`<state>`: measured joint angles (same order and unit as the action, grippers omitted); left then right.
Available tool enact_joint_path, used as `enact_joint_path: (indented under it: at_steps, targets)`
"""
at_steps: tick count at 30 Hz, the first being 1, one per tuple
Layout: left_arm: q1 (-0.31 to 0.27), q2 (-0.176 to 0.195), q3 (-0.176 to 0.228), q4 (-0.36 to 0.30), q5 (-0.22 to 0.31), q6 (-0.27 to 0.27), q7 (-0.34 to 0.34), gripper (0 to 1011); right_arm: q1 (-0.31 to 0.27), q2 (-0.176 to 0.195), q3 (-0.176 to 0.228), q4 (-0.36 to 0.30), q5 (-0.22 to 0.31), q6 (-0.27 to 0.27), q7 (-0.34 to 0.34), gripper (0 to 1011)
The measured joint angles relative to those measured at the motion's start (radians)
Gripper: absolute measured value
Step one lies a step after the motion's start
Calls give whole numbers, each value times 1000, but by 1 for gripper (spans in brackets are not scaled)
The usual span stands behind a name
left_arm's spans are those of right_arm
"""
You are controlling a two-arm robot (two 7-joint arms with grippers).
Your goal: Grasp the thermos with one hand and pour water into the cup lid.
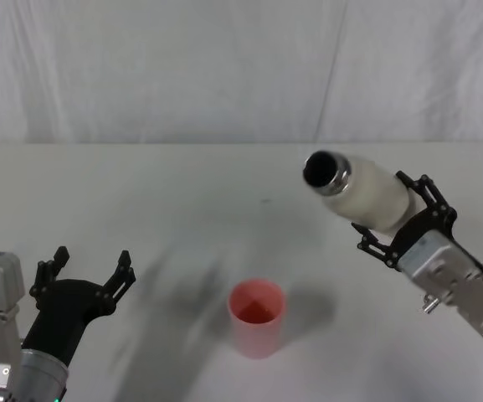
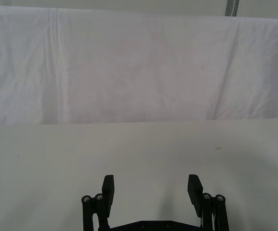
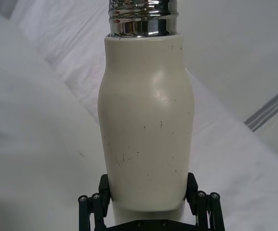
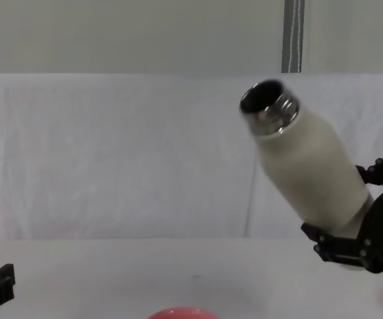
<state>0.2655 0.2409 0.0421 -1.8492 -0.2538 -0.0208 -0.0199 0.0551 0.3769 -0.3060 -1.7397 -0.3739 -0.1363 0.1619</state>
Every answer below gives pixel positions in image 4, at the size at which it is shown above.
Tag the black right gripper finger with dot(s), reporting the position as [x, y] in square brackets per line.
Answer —
[337, 247]
[382, 172]

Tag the cream vacuum bottle steel neck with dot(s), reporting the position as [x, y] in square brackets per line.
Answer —
[310, 159]

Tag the white table cloth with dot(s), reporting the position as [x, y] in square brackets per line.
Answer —
[111, 272]

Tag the wrinkled white draped cloth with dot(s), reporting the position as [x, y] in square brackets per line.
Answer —
[111, 159]

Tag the pink cup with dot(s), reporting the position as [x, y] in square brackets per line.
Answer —
[181, 314]

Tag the grey striped post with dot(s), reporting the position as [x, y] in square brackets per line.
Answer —
[293, 33]

